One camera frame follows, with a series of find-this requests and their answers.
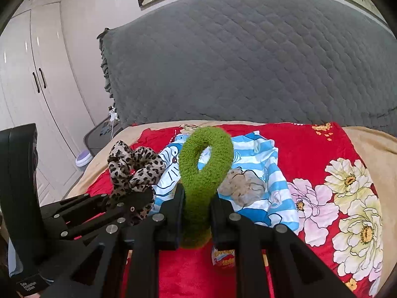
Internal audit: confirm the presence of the dark nightstand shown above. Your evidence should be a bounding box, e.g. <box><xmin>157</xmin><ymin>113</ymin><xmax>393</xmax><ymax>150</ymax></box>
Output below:
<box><xmin>83</xmin><ymin>119</ymin><xmax>123</xmax><ymax>159</ymax></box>

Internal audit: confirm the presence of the green fuzzy scrunchie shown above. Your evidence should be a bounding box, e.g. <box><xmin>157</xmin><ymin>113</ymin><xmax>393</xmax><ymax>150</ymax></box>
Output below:
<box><xmin>178</xmin><ymin>127</ymin><xmax>234</xmax><ymax>249</ymax></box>

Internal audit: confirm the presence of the beige sheer scrunchie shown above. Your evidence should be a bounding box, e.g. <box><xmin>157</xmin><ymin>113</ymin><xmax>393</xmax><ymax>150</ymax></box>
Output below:
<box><xmin>222</xmin><ymin>167</ymin><xmax>267</xmax><ymax>207</ymax></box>

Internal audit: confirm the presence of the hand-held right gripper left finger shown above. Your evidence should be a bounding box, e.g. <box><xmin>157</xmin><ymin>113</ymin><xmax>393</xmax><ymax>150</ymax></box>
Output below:
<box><xmin>40</xmin><ymin>183</ymin><xmax>187</xmax><ymax>298</ymax></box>

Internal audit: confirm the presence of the white cables bundle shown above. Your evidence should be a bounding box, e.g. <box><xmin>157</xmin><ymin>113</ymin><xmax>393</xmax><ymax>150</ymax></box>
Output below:
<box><xmin>105</xmin><ymin>104</ymin><xmax>121</xmax><ymax>134</ymax></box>

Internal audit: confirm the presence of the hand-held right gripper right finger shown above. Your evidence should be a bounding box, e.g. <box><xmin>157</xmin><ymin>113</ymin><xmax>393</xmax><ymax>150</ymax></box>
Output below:
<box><xmin>211</xmin><ymin>192</ymin><xmax>357</xmax><ymax>298</ymax></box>

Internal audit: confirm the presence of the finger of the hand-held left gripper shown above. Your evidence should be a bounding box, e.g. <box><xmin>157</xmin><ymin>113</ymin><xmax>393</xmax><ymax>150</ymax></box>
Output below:
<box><xmin>40</xmin><ymin>194</ymin><xmax>109</xmax><ymax>221</ymax></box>
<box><xmin>43</xmin><ymin>192</ymin><xmax>156</xmax><ymax>242</ymax></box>

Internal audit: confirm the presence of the red snack packet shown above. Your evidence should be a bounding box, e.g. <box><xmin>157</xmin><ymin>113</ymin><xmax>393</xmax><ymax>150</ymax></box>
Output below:
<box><xmin>211</xmin><ymin>244</ymin><xmax>237</xmax><ymax>269</ymax></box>

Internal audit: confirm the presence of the grey quilted headboard cover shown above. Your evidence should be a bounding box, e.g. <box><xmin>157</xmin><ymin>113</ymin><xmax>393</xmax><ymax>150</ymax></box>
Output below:
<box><xmin>97</xmin><ymin>0</ymin><xmax>397</xmax><ymax>137</ymax></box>

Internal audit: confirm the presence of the red floral blanket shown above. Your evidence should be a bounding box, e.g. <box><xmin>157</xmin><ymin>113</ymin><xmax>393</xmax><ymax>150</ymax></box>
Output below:
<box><xmin>84</xmin><ymin>122</ymin><xmax>380</xmax><ymax>298</ymax></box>

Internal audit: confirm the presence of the leopard print scrunchie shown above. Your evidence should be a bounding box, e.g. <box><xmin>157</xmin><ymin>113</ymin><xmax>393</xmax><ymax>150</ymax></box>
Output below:
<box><xmin>107</xmin><ymin>140</ymin><xmax>166</xmax><ymax>226</ymax></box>

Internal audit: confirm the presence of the white wardrobe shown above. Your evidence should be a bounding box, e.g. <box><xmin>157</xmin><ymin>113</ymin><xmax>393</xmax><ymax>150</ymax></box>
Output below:
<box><xmin>0</xmin><ymin>0</ymin><xmax>95</xmax><ymax>205</ymax></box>

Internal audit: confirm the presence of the blue striped cartoon cloth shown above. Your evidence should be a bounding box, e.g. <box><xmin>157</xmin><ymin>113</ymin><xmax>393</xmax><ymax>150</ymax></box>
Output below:
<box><xmin>149</xmin><ymin>130</ymin><xmax>300</xmax><ymax>235</ymax></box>

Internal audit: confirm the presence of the purple and white bin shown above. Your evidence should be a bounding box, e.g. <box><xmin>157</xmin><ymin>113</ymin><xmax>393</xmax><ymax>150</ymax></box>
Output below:
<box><xmin>75</xmin><ymin>149</ymin><xmax>94</xmax><ymax>169</ymax></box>

